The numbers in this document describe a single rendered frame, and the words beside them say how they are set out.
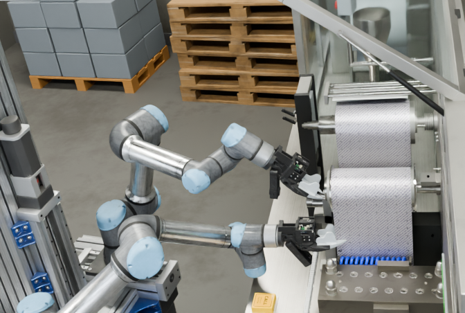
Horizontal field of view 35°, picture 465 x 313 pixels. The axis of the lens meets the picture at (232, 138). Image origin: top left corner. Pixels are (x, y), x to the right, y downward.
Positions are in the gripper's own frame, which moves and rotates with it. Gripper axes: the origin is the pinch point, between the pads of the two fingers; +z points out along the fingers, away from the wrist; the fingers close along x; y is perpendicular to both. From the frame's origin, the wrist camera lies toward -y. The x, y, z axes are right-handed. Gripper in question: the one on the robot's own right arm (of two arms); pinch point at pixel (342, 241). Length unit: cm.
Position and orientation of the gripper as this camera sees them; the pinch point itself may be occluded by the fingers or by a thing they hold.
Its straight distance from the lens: 234.8
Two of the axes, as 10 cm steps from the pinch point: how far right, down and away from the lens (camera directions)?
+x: 2.0, -5.2, 8.3
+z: 9.7, -0.3, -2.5
